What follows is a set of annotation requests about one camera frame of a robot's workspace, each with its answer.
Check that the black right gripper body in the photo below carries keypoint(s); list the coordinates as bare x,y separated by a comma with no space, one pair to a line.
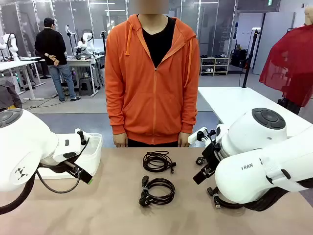
211,156

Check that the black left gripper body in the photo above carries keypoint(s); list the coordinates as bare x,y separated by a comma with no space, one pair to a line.
58,167

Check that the orange sleeved right forearm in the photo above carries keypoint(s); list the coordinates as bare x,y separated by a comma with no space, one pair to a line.
117,117

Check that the orange sleeved left forearm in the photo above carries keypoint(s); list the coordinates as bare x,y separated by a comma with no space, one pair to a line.
189,115

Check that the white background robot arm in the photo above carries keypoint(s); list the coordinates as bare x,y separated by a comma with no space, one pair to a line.
12,46
86,41

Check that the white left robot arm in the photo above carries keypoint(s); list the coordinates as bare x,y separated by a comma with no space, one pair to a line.
24,142

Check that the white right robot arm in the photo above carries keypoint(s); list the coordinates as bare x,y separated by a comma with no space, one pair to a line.
256,171

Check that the person's left hand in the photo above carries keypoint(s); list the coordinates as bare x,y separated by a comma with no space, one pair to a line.
183,140

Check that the person's right hand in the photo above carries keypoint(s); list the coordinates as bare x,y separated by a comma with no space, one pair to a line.
121,140

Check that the clear plastic storage bin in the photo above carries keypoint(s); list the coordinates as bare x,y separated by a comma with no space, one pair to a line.
94,156

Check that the large white desk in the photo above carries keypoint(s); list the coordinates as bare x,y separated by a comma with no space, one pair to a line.
232,102

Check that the person in orange hoodie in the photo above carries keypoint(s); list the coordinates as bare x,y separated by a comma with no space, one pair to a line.
151,98

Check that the dark grey step stool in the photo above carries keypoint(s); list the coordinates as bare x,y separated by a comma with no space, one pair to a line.
86,86

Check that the grey jacket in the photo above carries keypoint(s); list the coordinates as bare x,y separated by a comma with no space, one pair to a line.
8,95

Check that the white shoe rack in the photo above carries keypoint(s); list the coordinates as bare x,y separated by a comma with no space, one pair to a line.
215,65

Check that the black equipment bag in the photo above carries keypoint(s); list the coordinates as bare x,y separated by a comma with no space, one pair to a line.
238,58

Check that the cluttered grey workbench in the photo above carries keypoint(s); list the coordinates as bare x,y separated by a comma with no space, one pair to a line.
83,61

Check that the black tripod stand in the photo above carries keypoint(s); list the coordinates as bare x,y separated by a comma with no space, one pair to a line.
250,54

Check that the white desk with metal legs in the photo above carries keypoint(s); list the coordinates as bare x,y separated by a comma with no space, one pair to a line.
17,64

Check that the man in black sweater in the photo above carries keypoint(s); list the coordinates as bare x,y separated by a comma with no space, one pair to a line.
51,46

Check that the beige mannequin head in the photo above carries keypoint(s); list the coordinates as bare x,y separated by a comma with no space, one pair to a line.
309,16

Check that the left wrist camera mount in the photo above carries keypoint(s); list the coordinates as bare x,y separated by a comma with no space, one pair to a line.
82,137

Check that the wall mounted dark monitor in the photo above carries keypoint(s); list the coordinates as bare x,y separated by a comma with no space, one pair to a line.
259,5

